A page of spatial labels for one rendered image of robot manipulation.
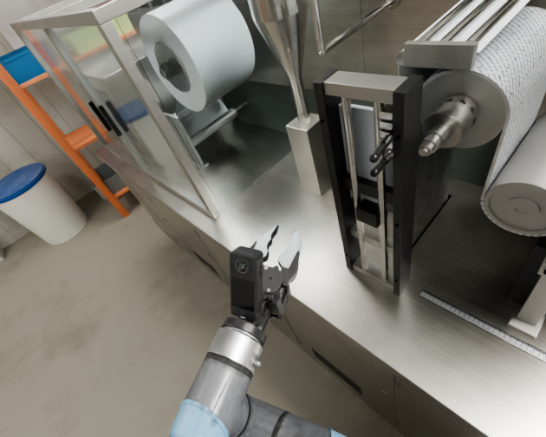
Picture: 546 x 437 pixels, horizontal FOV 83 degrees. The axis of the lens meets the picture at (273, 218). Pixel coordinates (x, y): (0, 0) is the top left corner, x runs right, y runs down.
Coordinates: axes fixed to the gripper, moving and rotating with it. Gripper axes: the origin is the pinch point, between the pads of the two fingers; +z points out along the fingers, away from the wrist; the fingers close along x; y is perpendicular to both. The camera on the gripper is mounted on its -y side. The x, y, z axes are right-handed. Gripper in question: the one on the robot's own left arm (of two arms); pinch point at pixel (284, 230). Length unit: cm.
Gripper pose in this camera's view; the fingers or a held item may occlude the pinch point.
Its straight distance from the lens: 58.2
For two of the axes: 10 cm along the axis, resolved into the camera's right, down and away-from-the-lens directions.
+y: 1.4, 6.5, 7.4
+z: 3.7, -7.3, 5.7
